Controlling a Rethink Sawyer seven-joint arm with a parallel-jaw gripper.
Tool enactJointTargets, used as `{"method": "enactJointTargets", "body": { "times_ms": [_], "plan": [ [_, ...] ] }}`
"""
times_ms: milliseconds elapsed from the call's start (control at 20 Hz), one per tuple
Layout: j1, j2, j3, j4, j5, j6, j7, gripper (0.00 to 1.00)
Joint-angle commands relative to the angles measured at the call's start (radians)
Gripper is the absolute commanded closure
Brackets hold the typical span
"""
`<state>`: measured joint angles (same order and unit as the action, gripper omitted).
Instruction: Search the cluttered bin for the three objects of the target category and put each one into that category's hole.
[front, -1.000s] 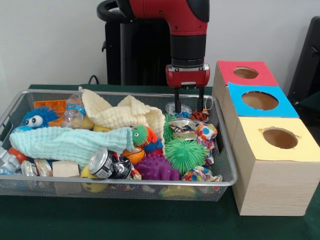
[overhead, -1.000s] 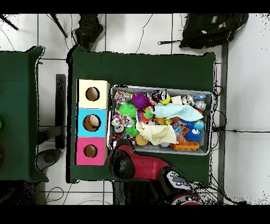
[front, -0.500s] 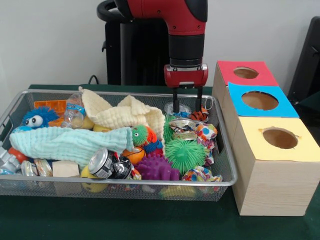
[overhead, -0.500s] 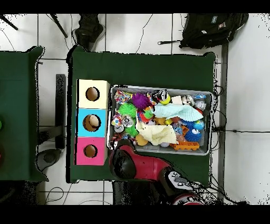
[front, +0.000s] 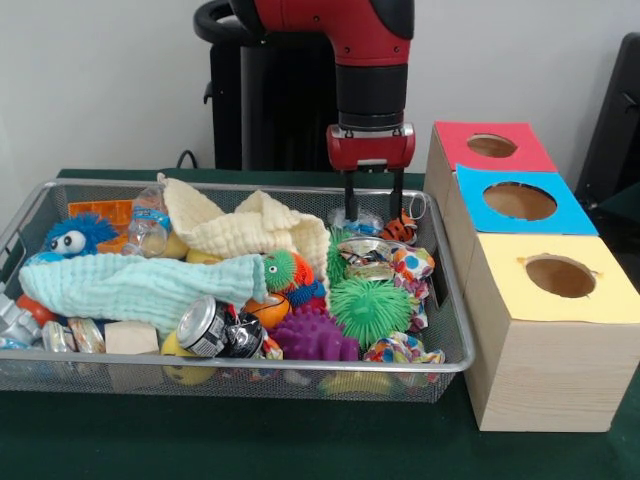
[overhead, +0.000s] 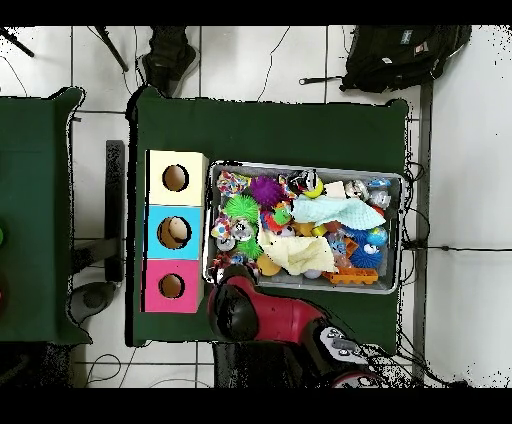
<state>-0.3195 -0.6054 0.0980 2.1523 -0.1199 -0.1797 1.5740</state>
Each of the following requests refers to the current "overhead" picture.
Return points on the black tripod leg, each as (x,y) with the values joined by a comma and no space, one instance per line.
(18,44)
(114,52)

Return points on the clear plastic packet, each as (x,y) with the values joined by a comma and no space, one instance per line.
(239,259)

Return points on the purple spiky rubber ball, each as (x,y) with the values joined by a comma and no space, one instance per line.
(266,191)

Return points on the blue fuzzy toy with eyes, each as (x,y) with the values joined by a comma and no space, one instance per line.
(366,258)

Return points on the cream cloth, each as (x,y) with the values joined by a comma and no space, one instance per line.
(304,254)

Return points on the grey stand foot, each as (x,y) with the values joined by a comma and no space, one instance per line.
(94,298)

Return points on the orange striped tiger plush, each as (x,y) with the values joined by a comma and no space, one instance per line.
(219,262)

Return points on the dark green table cloth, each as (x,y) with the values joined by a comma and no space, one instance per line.
(32,200)
(280,132)

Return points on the black backpack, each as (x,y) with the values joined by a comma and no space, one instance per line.
(400,60)

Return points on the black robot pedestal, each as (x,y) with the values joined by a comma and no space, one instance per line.
(256,364)

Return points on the orange plastic tray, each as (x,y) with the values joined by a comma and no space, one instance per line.
(354,276)

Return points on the mint green cloth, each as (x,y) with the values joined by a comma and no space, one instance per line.
(340,212)

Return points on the person's foot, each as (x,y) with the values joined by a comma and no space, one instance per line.
(170,56)

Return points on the black standing panel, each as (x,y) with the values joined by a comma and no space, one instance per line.
(114,210)

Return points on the clear mesh bin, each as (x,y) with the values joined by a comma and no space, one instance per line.
(304,284)

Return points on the green spiky rubber ball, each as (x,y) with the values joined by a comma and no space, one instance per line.
(241,208)

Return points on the wooden box with three holes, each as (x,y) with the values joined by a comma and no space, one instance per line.
(176,200)

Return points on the crushed black can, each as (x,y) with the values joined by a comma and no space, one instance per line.
(300,180)

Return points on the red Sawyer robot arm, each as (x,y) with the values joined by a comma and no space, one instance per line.
(280,316)

